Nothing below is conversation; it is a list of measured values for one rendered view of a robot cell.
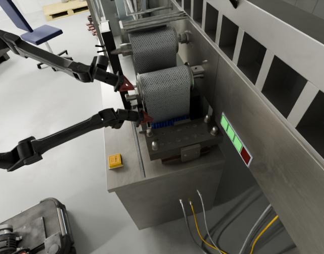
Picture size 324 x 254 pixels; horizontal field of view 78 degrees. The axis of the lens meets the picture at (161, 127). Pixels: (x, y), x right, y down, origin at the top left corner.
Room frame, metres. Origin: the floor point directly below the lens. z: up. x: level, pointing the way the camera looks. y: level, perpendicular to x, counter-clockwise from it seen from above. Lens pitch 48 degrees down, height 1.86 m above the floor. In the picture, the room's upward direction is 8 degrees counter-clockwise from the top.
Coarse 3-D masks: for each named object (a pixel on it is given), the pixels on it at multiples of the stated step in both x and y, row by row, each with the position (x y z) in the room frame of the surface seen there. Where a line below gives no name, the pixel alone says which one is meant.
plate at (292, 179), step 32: (160, 0) 1.76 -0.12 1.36; (192, 32) 1.03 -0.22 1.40; (192, 64) 1.01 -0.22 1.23; (224, 64) 0.67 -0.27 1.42; (224, 96) 0.63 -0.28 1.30; (256, 96) 0.45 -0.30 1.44; (256, 128) 0.40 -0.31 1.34; (288, 128) 0.31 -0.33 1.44; (256, 160) 0.35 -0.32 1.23; (288, 160) 0.26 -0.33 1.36; (288, 192) 0.21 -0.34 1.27; (320, 192) 0.16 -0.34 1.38; (288, 224) 0.15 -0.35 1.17; (320, 224) 0.11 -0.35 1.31
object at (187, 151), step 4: (196, 144) 0.60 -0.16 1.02; (184, 148) 0.58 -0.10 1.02; (188, 148) 0.58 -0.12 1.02; (192, 148) 0.58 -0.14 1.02; (196, 148) 0.58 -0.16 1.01; (200, 148) 0.58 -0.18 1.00; (184, 152) 0.57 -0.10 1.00; (188, 152) 0.57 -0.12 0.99; (192, 152) 0.58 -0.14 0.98; (196, 152) 0.58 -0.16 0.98; (184, 156) 0.57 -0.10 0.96; (188, 156) 0.57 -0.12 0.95; (192, 156) 0.58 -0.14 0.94; (196, 156) 0.58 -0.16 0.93; (184, 160) 0.57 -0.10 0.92; (188, 160) 0.57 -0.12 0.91
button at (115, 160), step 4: (108, 156) 0.66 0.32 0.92; (112, 156) 0.66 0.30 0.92; (116, 156) 0.65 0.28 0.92; (120, 156) 0.65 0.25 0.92; (108, 160) 0.64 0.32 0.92; (112, 160) 0.63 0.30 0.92; (116, 160) 0.63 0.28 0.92; (120, 160) 0.62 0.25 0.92; (112, 164) 0.60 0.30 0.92; (116, 164) 0.60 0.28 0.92; (120, 164) 0.61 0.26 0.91
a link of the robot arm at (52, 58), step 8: (8, 32) 1.01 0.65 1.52; (8, 40) 0.98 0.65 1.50; (16, 40) 0.97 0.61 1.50; (24, 40) 1.00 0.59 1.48; (16, 48) 0.96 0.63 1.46; (24, 48) 0.95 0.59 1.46; (32, 48) 0.96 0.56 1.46; (40, 48) 0.96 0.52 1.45; (24, 56) 0.99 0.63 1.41; (32, 56) 0.93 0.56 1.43; (40, 56) 0.91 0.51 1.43; (48, 56) 0.91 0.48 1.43; (56, 56) 0.91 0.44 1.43; (48, 64) 0.89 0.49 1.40; (56, 64) 0.87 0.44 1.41; (64, 64) 0.86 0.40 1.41; (72, 64) 0.86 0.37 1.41; (80, 64) 0.86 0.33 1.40; (64, 72) 0.86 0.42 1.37; (72, 72) 0.83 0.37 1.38; (80, 72) 0.81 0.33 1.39; (80, 80) 0.83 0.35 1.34; (88, 80) 0.83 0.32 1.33
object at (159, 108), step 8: (176, 96) 0.79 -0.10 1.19; (184, 96) 0.79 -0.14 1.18; (152, 104) 0.77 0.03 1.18; (160, 104) 0.78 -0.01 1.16; (168, 104) 0.78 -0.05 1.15; (176, 104) 0.79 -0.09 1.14; (184, 104) 0.79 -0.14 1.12; (152, 112) 0.77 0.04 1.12; (160, 112) 0.78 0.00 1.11; (168, 112) 0.78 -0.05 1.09; (176, 112) 0.79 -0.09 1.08; (184, 112) 0.79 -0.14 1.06; (160, 120) 0.77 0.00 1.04; (168, 120) 0.78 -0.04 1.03
